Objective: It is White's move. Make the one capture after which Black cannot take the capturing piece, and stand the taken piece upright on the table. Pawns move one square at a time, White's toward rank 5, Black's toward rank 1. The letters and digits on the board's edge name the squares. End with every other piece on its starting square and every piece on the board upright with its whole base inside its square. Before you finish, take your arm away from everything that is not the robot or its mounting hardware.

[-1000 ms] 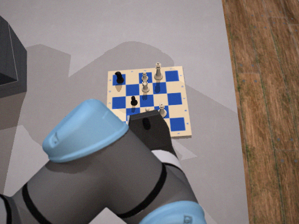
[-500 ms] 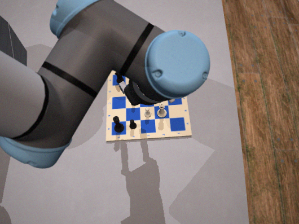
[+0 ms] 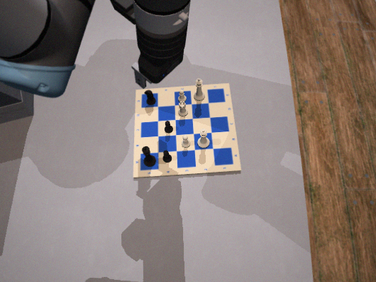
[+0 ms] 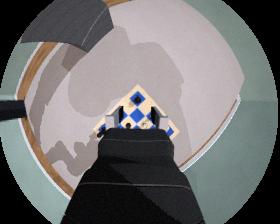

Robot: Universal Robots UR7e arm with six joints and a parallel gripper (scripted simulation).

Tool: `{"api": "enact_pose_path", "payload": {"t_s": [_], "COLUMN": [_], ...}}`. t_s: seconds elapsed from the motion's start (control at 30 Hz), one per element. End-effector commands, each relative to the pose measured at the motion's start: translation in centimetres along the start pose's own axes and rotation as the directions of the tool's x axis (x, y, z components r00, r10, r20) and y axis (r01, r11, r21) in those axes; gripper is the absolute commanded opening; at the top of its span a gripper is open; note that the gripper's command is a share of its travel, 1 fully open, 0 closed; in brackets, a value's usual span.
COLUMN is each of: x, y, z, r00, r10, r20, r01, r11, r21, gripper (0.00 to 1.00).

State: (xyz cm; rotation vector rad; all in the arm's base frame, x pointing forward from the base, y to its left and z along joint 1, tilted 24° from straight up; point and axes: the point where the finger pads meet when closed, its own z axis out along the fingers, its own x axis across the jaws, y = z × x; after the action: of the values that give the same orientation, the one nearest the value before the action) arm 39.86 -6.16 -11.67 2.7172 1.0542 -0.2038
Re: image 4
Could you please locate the blue and cream chessboard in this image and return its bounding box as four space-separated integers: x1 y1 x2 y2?
93 85 179 140

